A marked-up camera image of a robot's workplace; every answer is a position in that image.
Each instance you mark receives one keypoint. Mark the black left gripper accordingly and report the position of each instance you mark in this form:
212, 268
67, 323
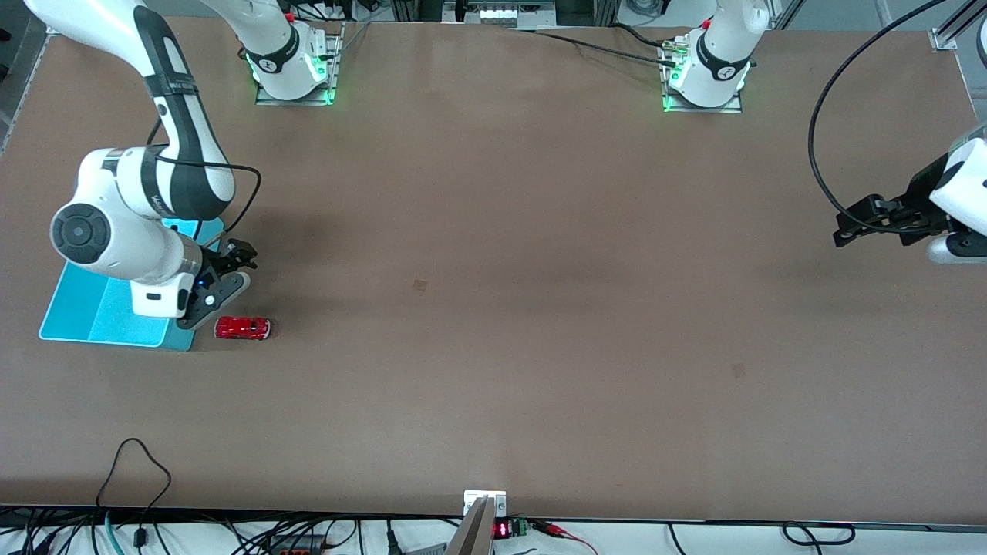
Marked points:
921, 196

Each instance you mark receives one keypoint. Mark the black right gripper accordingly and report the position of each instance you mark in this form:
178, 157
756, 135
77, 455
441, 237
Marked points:
218, 263

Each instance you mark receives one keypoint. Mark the red beetle toy car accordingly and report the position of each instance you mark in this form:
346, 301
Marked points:
243, 328

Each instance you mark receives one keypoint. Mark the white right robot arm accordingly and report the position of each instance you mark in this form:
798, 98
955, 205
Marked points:
116, 231

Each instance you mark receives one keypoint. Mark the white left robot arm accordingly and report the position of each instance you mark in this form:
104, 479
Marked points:
717, 62

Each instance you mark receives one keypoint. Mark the blue plastic box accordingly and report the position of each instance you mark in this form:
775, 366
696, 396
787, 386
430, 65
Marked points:
92, 316

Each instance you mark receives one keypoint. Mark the red digit display module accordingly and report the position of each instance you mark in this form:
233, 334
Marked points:
505, 529

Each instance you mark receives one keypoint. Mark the white power strip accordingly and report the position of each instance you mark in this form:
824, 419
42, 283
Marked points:
513, 13

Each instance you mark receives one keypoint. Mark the aluminium frame profile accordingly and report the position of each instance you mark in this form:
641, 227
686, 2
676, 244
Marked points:
952, 31

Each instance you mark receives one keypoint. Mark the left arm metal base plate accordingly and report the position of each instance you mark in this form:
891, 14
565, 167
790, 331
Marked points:
671, 104

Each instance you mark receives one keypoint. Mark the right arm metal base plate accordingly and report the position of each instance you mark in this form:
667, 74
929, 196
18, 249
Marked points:
333, 73

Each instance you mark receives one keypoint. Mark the grey metal camera bracket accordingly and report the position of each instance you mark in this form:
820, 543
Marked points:
474, 532

